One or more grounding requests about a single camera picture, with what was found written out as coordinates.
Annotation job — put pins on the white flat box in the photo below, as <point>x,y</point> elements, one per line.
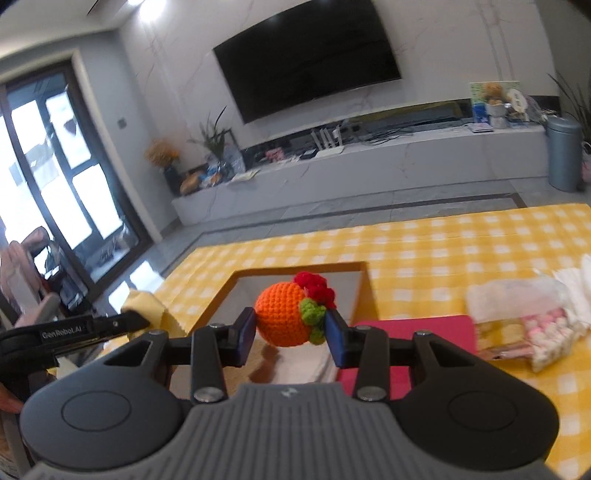
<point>480,128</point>

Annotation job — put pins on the clear tissue packet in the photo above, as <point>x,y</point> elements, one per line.
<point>503,295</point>

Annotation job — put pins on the brown bread shaped plush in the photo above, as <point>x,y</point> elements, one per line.
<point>190,183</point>

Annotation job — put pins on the white marble tv console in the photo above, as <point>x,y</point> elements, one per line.
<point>369,175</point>

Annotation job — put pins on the yellow checked cloth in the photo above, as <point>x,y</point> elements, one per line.
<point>438,258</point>

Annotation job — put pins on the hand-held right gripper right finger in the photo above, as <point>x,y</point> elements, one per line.
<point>336,341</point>

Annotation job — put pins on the storage box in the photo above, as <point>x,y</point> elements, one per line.
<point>268,281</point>

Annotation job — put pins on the orange crochet ball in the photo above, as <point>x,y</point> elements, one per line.
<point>281,314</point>

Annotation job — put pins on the grey blue trash can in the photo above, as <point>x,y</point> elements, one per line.
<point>564,152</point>

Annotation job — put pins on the blue snack bag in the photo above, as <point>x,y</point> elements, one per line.
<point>214,175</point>

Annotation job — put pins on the dark vase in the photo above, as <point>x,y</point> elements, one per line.
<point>173,181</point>

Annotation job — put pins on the tall leafy plant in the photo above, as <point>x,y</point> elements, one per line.
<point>575,99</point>

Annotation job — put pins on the pink small item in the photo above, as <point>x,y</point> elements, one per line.
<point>274,155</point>

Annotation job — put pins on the black wall television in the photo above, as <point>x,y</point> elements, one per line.
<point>304,60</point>

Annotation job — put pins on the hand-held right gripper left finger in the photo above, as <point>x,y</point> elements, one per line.
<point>244,339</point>

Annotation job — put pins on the pink white marshmallow bag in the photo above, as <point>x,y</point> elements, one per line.
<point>549,337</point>

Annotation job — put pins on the black set-top box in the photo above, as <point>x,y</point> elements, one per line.
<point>308,153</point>

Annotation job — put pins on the person's left hand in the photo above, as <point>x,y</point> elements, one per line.
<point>9,399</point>

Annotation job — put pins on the teddy bear picture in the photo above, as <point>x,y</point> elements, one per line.
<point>494,101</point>

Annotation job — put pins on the green potted plant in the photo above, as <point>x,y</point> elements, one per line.
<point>212,138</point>

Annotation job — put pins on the white router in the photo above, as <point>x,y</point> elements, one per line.
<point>327,143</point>

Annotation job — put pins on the yellow dried flowers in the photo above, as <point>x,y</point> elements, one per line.
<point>161,153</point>

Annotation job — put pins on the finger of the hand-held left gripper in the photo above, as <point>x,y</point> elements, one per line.
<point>122,324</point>

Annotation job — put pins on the dark framed glass door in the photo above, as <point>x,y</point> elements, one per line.
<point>55,152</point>

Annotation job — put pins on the yellow soft cloth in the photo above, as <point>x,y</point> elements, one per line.
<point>154,304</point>

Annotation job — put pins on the stack of papers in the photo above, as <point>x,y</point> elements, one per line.
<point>244,175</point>

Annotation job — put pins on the clear plastic bag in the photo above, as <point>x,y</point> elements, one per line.
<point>233,159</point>

